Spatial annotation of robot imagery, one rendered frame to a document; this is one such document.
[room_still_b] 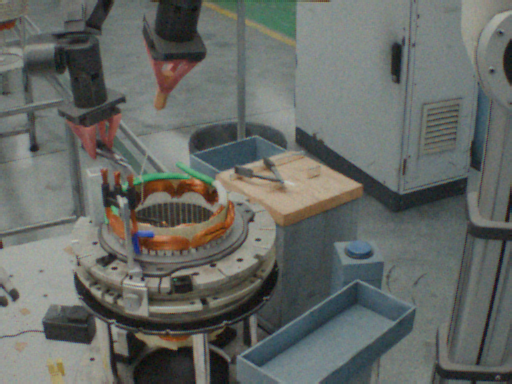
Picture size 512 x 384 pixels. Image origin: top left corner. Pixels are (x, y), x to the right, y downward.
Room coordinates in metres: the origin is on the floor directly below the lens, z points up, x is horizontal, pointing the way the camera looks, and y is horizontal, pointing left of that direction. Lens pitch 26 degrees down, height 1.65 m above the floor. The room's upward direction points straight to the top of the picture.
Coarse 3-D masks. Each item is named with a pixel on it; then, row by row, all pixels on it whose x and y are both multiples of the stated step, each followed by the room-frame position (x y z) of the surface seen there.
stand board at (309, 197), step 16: (304, 160) 1.32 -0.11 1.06; (224, 176) 1.24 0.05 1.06; (288, 176) 1.24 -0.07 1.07; (304, 176) 1.24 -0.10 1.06; (320, 176) 1.24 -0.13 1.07; (336, 176) 1.24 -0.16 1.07; (240, 192) 1.19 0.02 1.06; (256, 192) 1.18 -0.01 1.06; (272, 192) 1.18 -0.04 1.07; (288, 192) 1.18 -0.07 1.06; (304, 192) 1.18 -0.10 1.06; (320, 192) 1.18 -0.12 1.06; (336, 192) 1.18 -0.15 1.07; (352, 192) 1.19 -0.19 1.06; (272, 208) 1.12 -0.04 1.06; (288, 208) 1.12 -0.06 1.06; (304, 208) 1.12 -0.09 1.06; (320, 208) 1.14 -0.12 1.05; (288, 224) 1.10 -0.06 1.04
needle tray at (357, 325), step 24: (360, 288) 0.88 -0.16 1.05; (312, 312) 0.82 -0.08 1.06; (336, 312) 0.86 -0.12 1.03; (360, 312) 0.87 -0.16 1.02; (384, 312) 0.85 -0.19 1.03; (408, 312) 0.81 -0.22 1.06; (288, 336) 0.78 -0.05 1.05; (312, 336) 0.81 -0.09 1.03; (336, 336) 0.81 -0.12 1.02; (360, 336) 0.81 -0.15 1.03; (384, 336) 0.76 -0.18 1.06; (240, 360) 0.71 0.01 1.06; (264, 360) 0.75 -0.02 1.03; (288, 360) 0.76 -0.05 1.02; (312, 360) 0.76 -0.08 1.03; (336, 360) 0.75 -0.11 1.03; (360, 360) 0.73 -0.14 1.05
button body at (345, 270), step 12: (372, 240) 1.06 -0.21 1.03; (336, 252) 1.03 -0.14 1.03; (336, 264) 1.03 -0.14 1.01; (348, 264) 0.99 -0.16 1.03; (360, 264) 0.99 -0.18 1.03; (372, 264) 0.99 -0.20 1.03; (336, 276) 1.02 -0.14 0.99; (348, 276) 0.99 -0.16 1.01; (360, 276) 0.99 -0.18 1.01; (372, 276) 0.99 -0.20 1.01; (336, 288) 1.02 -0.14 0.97
